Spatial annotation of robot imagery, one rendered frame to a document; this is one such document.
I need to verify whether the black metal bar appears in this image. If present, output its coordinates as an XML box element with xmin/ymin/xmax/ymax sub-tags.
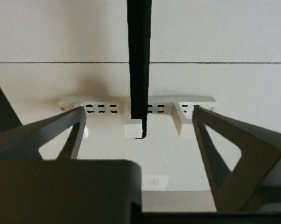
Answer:
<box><xmin>127</xmin><ymin>0</ymin><xmax>152</xmax><ymax>139</ymax></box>

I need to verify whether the light grey wall panel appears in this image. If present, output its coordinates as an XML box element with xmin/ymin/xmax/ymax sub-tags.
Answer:
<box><xmin>0</xmin><ymin>0</ymin><xmax>281</xmax><ymax>191</ymax></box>

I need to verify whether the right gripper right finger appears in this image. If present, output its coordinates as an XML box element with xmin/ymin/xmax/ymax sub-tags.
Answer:
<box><xmin>192</xmin><ymin>106</ymin><xmax>281</xmax><ymax>212</ymax></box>

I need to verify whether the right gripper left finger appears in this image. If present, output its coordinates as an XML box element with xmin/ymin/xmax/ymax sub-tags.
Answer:
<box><xmin>0</xmin><ymin>106</ymin><xmax>87</xmax><ymax>159</ymax></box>

